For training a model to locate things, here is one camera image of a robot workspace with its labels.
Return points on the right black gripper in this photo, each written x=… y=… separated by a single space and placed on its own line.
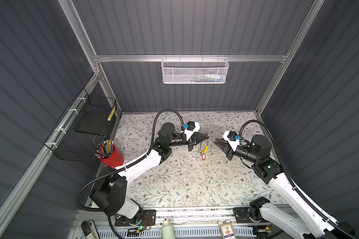
x=225 y=147

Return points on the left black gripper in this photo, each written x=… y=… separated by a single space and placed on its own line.
x=191 y=143

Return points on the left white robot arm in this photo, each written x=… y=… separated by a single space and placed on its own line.
x=109 y=191

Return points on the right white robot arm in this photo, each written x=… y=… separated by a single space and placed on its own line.
x=313 y=221

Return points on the playing card box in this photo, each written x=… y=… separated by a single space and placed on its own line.
x=227 y=230

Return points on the yellow marker in basket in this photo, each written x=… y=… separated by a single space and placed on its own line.
x=111 y=114

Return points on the red pencil cup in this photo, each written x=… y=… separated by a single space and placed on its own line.
x=108 y=153

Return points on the white bottle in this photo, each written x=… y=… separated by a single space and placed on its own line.
x=167 y=230

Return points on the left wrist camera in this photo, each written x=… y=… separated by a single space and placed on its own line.
x=192 y=126

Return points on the white wire mesh basket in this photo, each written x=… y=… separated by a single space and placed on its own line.
x=194 y=70

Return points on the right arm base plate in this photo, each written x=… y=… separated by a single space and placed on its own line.
x=244 y=214

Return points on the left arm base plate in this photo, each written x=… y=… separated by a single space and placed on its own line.
x=143 y=218

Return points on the black wire basket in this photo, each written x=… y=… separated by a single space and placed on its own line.
x=83 y=128

